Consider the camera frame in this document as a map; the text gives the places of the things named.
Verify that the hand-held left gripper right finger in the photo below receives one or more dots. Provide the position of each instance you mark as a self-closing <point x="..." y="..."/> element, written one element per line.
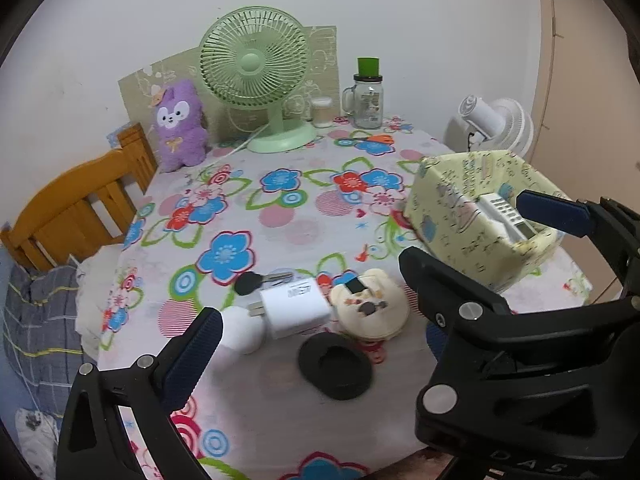
<point x="434" y="338"/>

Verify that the cotton swab container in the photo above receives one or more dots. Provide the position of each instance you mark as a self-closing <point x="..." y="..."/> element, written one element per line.
<point x="321" y="112"/>

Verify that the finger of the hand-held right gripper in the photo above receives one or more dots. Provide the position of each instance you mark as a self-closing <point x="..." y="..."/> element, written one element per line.
<point x="550" y="210"/>
<point x="450" y="290"/>

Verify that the white round ball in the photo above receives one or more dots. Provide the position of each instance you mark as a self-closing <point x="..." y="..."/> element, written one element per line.
<point x="242" y="332"/>

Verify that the purple plush toy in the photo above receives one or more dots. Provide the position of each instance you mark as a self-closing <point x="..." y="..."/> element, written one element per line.
<point x="180" y="130"/>

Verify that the yellow paper-wrapped box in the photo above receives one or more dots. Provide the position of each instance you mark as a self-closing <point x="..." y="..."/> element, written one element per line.
<point x="450" y="210"/>

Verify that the black-headed key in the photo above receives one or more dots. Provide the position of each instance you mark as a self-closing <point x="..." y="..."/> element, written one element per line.
<point x="246" y="284"/>

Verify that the glass jar mug green lid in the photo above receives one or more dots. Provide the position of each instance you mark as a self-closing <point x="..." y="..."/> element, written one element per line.
<point x="367" y="105"/>

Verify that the white cloth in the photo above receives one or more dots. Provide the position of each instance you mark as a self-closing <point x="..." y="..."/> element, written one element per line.
<point x="92" y="285"/>

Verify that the blue plaid blanket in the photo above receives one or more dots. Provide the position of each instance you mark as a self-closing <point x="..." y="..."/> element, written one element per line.
<point x="40" y="320"/>

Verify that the floral tablecloth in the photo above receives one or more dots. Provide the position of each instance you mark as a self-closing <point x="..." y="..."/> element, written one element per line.
<point x="280" y="220"/>

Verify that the black oval holder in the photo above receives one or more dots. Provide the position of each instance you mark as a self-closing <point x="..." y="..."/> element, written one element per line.
<point x="315" y="360"/>

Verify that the white fan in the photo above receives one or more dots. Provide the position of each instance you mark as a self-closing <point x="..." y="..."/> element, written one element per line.
<point x="480" y="115"/>

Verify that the green desk fan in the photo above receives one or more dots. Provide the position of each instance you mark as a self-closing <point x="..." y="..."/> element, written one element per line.
<point x="252" y="62"/>

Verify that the grey printed cloth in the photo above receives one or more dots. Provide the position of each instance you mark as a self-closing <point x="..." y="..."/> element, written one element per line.
<point x="35" y="435"/>

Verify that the wooden chair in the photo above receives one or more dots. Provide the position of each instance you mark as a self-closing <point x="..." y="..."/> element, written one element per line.
<point x="75" y="195"/>

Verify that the white remote control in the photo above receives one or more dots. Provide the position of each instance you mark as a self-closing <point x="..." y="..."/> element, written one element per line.
<point x="505" y="212"/>

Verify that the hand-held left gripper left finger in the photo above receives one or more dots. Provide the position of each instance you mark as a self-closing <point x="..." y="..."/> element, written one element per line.
<point x="192" y="355"/>

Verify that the white charger plug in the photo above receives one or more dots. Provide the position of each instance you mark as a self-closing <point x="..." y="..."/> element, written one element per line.
<point x="292" y="310"/>

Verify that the beige patterned board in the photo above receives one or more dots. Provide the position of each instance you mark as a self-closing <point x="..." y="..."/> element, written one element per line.
<point x="320" y="45"/>

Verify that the cream round bear case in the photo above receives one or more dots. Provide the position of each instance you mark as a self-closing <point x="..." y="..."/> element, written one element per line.
<point x="380" y="320"/>

